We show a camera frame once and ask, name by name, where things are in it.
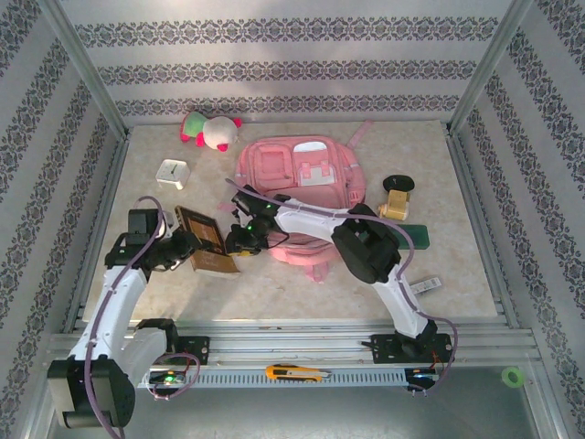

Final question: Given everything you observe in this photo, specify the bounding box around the pink backpack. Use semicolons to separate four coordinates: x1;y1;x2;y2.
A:
217;119;376;284

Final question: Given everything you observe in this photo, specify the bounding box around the small silver tube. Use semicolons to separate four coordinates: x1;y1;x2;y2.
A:
409;275;443;294

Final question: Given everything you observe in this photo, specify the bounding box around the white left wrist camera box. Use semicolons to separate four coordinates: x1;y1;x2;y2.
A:
157;213;179;240

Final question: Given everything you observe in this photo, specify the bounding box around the wooden toy with black wheel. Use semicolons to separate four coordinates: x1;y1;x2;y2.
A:
378;188;411;224

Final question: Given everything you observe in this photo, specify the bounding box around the yellow utility knife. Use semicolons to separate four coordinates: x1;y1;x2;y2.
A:
265;364;333;381

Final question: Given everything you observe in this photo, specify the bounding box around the brown hardcover book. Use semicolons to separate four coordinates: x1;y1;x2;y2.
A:
173;205;242;280

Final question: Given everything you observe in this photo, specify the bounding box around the small circuit board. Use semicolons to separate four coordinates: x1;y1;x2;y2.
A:
146;369;188;388
405;367;441;394

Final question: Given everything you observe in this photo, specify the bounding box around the dark green pencil case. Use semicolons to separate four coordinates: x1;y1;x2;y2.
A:
392;222;431;252

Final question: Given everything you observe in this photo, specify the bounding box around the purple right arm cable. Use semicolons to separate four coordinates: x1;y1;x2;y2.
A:
227;178;460;398

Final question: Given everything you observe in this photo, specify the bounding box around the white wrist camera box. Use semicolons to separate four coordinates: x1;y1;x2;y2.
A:
232;185;260;216
157;213;179;240

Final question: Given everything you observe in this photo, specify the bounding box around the slotted grey cable duct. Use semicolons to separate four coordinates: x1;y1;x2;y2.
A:
134;368;408;390

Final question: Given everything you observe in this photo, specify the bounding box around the white green pink plush toy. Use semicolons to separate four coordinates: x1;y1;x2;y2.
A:
179;111;243;154

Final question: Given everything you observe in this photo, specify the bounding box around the white square alarm clock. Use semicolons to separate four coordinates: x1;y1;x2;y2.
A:
155;158;192;191

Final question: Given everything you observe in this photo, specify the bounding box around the aluminium mounting rail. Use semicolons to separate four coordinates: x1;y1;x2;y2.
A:
43;318;540;369

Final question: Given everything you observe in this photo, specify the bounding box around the aluminium frame post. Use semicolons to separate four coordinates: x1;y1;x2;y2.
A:
38;0;130;141
447;0;536;136

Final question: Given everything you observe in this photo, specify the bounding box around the aluminium side rail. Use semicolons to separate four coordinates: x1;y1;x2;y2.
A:
61;136;132;333
442;125;522;330

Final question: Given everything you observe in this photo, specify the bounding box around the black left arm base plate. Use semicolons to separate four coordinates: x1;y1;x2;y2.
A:
162;336;211;367

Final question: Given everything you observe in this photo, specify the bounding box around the green tape roll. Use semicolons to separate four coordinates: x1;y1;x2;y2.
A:
501;367;526;389

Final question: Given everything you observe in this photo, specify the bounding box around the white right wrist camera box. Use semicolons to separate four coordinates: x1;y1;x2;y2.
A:
232;185;260;216

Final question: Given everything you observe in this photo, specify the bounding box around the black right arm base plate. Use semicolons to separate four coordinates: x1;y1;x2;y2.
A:
360;332;456;366

